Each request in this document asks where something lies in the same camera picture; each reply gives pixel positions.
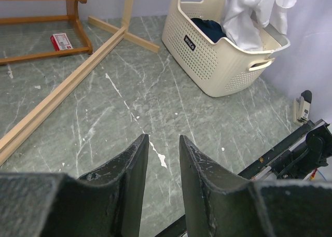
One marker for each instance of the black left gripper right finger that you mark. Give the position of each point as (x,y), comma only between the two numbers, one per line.
(218,202)

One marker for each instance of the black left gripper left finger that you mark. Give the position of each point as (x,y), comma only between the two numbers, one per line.
(106,201)

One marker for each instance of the navy blue t shirt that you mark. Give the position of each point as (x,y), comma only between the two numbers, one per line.
(210,29)

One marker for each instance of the white t shirt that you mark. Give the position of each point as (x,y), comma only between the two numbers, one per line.
(238,25)

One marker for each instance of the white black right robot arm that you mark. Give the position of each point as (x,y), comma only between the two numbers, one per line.
(305,158)

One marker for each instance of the cream plastic laundry basket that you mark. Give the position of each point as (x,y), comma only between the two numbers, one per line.
(220,68)

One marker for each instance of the small red white box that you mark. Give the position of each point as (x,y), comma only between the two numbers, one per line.
(60,41)

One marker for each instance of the orange wooden shoe shelf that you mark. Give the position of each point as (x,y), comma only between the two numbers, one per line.
(71,16)

